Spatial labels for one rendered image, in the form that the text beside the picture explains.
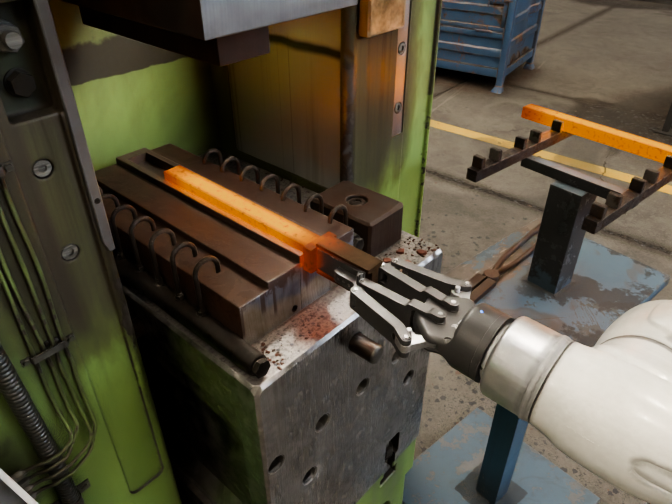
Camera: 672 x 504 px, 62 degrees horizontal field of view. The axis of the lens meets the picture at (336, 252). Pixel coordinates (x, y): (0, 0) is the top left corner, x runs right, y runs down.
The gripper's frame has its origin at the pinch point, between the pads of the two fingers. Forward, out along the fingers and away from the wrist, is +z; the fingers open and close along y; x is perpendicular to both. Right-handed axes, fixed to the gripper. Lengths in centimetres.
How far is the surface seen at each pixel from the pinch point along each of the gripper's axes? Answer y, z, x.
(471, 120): 283, 130, -105
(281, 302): -6.1, 5.0, -5.0
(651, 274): 66, -24, -26
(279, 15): -3.8, 6.3, 27.8
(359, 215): 12.2, 8.0, -2.0
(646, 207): 240, 7, -100
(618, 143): 61, -11, -1
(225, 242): -5.8, 15.5, -1.3
